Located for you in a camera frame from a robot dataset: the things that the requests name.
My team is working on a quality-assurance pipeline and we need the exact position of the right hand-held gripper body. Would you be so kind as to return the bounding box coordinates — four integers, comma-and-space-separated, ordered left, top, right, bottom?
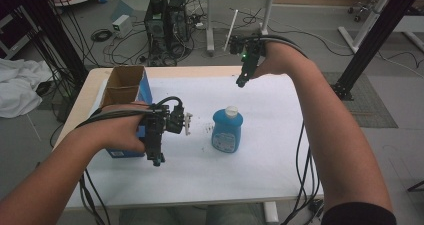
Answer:
235, 34, 268, 89

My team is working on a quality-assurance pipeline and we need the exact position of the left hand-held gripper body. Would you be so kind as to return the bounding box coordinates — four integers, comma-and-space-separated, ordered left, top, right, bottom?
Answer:
143, 103, 186, 168

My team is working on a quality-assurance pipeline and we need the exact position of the blue bottle with white cap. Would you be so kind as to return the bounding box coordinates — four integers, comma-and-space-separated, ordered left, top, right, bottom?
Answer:
210, 105, 244, 154

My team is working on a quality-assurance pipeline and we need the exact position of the blue cardboard box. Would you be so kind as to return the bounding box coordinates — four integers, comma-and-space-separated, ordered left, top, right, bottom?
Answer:
99, 64, 155, 159

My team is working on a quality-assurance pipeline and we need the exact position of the person's right hand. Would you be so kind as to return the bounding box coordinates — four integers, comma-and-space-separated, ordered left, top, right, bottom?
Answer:
252, 40, 307, 80

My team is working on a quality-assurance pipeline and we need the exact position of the person's left hand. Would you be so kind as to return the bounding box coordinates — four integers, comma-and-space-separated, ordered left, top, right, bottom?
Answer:
91, 102, 154, 154

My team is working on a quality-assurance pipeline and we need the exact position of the white tube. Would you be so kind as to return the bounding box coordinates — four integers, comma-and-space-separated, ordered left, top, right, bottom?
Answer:
222, 9, 240, 53

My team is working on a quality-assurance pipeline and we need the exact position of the black computer tower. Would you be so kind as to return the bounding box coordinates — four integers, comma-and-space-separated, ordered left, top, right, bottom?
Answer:
167, 0, 192, 53
143, 0, 170, 57

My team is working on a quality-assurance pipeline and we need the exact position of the white table cover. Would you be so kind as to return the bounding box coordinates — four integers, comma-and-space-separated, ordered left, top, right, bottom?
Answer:
65, 74, 325, 210

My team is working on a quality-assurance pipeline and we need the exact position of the small white box device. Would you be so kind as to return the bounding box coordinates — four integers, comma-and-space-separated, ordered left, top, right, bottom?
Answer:
111, 14, 134, 39

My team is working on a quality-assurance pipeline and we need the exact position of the white table leg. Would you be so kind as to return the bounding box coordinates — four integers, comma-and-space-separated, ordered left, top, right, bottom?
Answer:
263, 201, 280, 225

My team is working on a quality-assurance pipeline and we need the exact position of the white metal stand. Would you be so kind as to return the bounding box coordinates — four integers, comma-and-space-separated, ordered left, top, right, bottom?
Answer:
337, 0, 424, 55

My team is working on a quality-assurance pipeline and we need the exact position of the office chair wheel base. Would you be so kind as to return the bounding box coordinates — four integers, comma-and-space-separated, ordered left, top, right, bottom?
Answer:
346, 0, 378, 23

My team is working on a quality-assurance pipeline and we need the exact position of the grey floor mat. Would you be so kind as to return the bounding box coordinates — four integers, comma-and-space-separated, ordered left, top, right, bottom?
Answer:
320, 71, 400, 130

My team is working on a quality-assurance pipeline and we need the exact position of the white crumpled cloth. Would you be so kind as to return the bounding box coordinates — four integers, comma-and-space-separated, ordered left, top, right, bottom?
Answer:
0, 57, 55, 119

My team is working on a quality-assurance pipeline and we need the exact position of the black power strip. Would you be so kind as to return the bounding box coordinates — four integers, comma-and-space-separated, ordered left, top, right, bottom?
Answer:
307, 199, 325, 217

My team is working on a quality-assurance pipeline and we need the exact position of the dark cabinet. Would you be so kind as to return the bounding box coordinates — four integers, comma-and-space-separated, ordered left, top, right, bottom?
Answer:
0, 4, 42, 60

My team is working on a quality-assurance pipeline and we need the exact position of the black sleeve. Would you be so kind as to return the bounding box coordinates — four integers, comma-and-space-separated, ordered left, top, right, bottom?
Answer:
320, 201, 398, 225

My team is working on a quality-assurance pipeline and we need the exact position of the black tripod leg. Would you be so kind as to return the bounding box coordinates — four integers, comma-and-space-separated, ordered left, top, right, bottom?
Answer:
406, 180, 424, 193

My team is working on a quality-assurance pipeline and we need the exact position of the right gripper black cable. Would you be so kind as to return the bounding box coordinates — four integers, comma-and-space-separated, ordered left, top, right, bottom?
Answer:
259, 34, 322, 225

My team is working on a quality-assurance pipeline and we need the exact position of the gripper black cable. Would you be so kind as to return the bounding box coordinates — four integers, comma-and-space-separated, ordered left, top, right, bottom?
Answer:
75, 95, 185, 225
259, 34, 322, 225

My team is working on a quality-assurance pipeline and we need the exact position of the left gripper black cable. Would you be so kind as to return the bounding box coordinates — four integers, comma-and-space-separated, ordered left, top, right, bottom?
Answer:
75, 95, 185, 225

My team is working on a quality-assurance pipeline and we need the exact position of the long black floor cable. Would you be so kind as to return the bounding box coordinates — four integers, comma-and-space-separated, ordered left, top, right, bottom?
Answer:
266, 24, 355, 58

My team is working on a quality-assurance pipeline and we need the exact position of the coiled black cable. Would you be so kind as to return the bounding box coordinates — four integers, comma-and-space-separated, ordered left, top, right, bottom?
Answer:
90, 28, 114, 43

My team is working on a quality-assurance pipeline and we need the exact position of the black metal frame post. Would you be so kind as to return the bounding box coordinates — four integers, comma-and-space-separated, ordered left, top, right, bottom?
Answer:
18, 0, 90, 86
331, 0, 424, 102

